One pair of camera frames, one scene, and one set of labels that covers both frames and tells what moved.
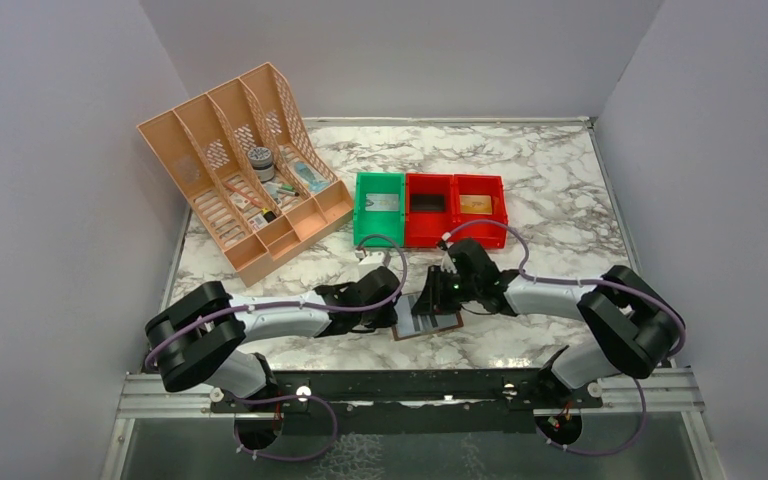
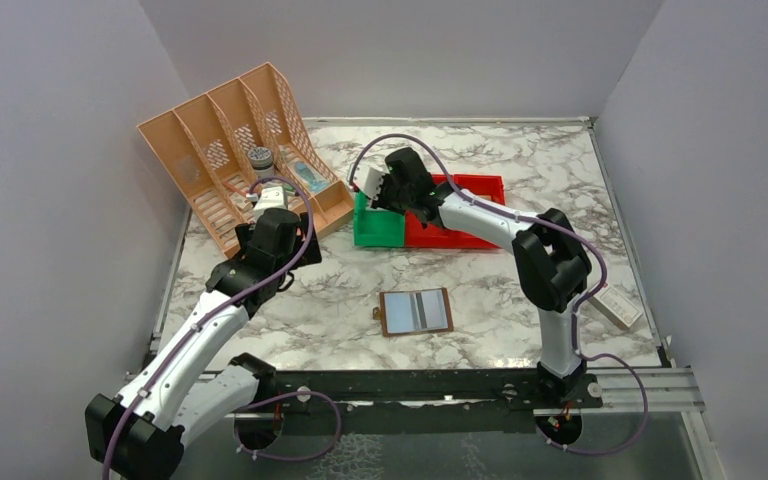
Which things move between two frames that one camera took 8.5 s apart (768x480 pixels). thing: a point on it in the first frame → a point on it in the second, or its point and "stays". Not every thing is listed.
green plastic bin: x=379 y=209 stays
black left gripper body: x=377 y=319 → x=304 y=223
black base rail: x=411 y=401 stays
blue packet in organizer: x=316 y=181 stays
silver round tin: x=261 y=158 stays
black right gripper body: x=468 y=288 → x=391 y=198
